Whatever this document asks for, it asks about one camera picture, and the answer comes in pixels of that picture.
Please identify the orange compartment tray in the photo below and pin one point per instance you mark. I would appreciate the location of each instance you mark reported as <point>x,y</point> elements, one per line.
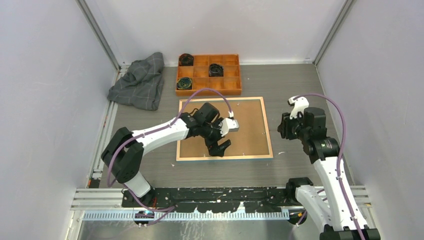
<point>229,85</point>

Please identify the aluminium left rail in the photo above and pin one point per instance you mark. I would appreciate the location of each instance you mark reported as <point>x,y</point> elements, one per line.
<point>96,170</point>

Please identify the blue picture frame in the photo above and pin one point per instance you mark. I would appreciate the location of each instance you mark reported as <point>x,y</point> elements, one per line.
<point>251,141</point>

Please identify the black tape roll centre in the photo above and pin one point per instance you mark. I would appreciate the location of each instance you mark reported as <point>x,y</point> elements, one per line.
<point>215,70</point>

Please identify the black tape roll top left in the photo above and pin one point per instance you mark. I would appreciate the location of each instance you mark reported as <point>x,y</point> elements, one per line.
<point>186,60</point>

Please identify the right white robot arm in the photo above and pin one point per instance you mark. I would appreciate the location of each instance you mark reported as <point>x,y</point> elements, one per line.
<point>337,216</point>

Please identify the grey checked cloth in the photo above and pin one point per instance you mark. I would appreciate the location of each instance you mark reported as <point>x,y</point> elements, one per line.
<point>142,84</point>

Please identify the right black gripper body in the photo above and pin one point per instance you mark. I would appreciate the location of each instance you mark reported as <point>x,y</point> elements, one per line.
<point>293,128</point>

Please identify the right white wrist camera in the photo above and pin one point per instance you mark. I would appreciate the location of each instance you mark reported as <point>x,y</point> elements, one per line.
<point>298,104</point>

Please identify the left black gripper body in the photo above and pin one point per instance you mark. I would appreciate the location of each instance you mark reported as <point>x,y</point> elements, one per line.
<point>211,133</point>

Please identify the aluminium front rail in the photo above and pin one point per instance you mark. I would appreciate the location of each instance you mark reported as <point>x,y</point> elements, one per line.
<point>106,205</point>

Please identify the green black tape roll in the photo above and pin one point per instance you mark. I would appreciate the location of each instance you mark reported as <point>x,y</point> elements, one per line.
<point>184,83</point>

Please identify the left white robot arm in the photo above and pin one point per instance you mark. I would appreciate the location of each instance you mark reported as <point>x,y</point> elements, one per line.
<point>125,150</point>

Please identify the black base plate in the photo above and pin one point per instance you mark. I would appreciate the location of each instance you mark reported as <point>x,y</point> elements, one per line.
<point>265,199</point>

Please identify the aluminium rail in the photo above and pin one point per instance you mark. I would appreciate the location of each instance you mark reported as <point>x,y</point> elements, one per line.
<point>106,205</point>
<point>96,170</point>

